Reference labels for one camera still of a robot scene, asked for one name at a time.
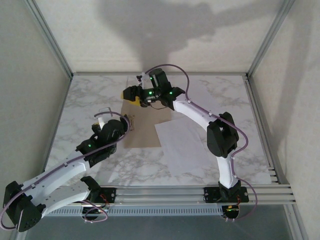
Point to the brown paper folder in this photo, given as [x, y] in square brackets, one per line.
[145, 132]

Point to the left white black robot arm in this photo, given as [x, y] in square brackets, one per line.
[62, 170]

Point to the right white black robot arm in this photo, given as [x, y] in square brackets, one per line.
[225, 170]

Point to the metal folder fastener clip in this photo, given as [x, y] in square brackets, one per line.
[132, 122]

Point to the thin aluminium frame rail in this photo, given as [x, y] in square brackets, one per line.
[160, 74]

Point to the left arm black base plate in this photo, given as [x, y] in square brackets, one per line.
[110, 193]

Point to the wide aluminium frame rail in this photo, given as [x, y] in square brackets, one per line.
[162, 195]

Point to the aluminium corner post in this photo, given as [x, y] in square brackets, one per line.
[49, 35]
[270, 35]

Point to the aluminium side rail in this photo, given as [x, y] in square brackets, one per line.
[262, 125]

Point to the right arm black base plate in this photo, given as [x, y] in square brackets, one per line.
[211, 193]

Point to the aluminium lower post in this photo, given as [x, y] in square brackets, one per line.
[297, 225]

